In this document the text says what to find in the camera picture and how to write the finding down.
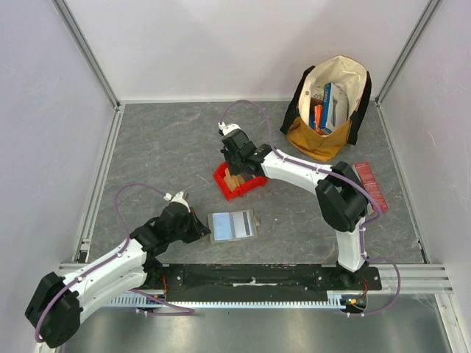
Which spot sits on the orange box in bag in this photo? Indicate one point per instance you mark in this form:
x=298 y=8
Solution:
x=315 y=117

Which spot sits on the grey card holder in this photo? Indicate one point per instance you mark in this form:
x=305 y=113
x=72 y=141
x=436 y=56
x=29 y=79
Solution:
x=221 y=228

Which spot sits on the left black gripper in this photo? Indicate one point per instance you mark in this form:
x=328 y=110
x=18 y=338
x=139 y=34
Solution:
x=202 y=229

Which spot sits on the red grey flat box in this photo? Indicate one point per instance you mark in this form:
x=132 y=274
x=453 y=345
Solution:
x=368 y=179

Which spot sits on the red plastic bin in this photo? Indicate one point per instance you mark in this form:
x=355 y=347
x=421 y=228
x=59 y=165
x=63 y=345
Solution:
x=251 y=183

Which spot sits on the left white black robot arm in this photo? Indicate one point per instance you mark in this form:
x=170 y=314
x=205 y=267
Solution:
x=60 y=304

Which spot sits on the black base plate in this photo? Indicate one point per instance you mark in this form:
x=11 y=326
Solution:
x=205 y=283

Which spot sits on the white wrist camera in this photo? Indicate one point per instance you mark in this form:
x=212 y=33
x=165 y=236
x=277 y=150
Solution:
x=227 y=129
x=180 y=197

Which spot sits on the blue box in bag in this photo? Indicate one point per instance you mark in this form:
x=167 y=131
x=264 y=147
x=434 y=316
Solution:
x=332 y=109

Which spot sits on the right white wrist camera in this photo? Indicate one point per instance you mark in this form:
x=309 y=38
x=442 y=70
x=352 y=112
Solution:
x=227 y=129

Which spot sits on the yellow canvas tote bag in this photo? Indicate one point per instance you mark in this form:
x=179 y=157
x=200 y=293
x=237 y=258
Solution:
x=353 y=79

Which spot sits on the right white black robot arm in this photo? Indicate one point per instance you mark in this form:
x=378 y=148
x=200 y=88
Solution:
x=342 y=200

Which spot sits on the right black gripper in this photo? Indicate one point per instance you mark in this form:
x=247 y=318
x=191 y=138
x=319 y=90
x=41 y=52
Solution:
x=238 y=165

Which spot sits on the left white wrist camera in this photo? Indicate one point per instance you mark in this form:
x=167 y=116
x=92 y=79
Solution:
x=180 y=197

